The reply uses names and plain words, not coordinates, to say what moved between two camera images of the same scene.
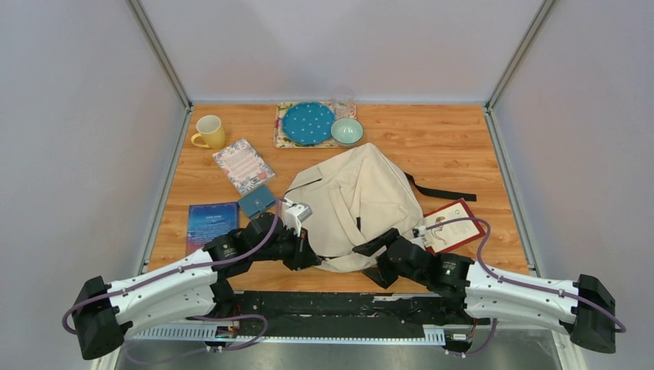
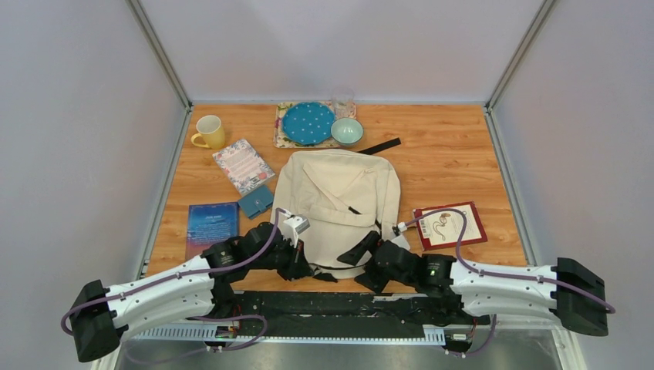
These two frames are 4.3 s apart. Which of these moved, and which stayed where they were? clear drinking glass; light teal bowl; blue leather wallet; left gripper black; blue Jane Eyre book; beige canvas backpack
Moved: left gripper black; beige canvas backpack
Stayed: blue Jane Eyre book; blue leather wallet; clear drinking glass; light teal bowl
